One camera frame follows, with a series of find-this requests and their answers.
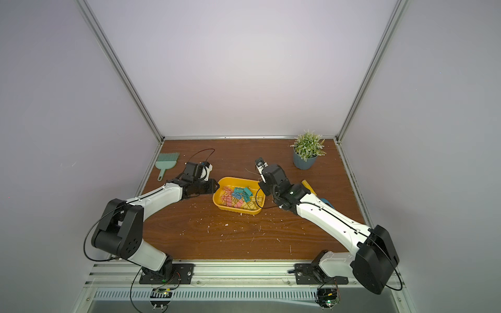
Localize yellow plastic storage box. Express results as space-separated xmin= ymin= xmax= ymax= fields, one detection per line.
xmin=212 ymin=177 xmax=266 ymax=215

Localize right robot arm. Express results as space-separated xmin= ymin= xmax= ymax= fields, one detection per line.
xmin=255 ymin=158 xmax=399 ymax=295

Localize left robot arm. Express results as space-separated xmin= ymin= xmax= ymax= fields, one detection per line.
xmin=91 ymin=161 xmax=219 ymax=280

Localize green plastic dustpan brush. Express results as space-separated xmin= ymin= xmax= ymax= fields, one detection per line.
xmin=155 ymin=153 xmax=180 ymax=181

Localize potted green plant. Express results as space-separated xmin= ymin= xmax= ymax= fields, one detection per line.
xmin=291 ymin=131 xmax=326 ymax=170

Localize right controller board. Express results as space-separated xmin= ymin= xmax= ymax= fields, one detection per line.
xmin=315 ymin=288 xmax=340 ymax=309

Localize controller board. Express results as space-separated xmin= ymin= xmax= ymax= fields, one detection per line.
xmin=150 ymin=288 xmax=174 ymax=312
xmin=315 ymin=288 xmax=340 ymax=309

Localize left controller board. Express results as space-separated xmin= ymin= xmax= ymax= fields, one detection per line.
xmin=150 ymin=288 xmax=174 ymax=312

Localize yellow blue handled tool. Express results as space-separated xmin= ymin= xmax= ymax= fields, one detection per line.
xmin=301 ymin=179 xmax=334 ymax=208

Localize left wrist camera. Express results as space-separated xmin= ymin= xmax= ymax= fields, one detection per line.
xmin=198 ymin=161 xmax=213 ymax=181

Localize aluminium front rail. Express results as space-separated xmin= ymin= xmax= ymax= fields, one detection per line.
xmin=83 ymin=260 xmax=406 ymax=289

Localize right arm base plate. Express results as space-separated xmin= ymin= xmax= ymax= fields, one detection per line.
xmin=288 ymin=263 xmax=349 ymax=285

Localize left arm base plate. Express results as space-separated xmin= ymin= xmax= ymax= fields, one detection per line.
xmin=139 ymin=263 xmax=195 ymax=285

